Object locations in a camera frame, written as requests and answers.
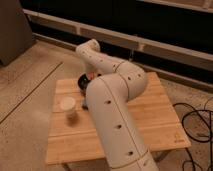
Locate red pepper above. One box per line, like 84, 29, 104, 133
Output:
87, 73, 95, 80

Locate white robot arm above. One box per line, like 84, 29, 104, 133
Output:
76, 39, 159, 171

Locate dark ceramic bowl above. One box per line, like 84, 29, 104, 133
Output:
78, 74, 90, 91

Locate white paper cup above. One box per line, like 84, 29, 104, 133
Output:
60, 97, 77, 119

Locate grey cabinet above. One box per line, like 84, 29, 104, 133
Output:
0, 0, 35, 66

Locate white wall rail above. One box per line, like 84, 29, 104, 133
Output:
24, 9, 213, 72

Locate black floor cables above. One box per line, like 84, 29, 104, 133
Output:
172, 96, 213, 171

